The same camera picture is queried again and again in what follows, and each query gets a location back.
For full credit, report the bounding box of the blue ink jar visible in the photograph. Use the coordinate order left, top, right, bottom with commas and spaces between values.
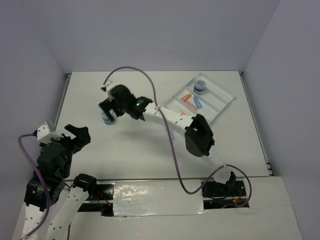
100, 110, 117, 125
193, 79, 207, 95

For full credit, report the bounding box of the orange transparent eraser case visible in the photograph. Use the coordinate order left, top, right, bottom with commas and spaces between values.
181, 93, 192, 102

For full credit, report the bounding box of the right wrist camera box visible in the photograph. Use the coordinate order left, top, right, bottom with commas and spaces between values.
100, 80, 114, 93

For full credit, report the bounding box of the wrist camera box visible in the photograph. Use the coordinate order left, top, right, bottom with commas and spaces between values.
100, 80, 114, 93
35, 121, 63, 144

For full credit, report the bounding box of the white divided plastic tray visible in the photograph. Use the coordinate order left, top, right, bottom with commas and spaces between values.
164, 73, 235, 124

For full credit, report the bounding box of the clear blue-cap spray bottle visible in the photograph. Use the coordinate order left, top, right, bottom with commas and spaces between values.
165, 128, 175, 141

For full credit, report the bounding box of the pink transparent eraser case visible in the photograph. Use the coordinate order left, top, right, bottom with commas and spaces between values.
184, 100, 198, 111

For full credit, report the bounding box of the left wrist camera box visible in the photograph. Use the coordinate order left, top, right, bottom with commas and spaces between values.
35, 121, 63, 144

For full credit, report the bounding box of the blue transparent eraser case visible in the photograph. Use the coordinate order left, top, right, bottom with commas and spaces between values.
193, 96, 203, 109

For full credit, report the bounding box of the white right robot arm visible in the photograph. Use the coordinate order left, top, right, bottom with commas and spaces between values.
98, 84, 236, 196

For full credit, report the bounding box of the silver foil covered plate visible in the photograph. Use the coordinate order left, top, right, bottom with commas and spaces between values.
113, 180, 205, 217

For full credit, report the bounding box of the metal base rail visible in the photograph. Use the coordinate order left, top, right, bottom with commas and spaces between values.
78, 179, 249, 217

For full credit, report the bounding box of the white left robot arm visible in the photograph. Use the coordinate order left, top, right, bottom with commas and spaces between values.
17, 122, 98, 240

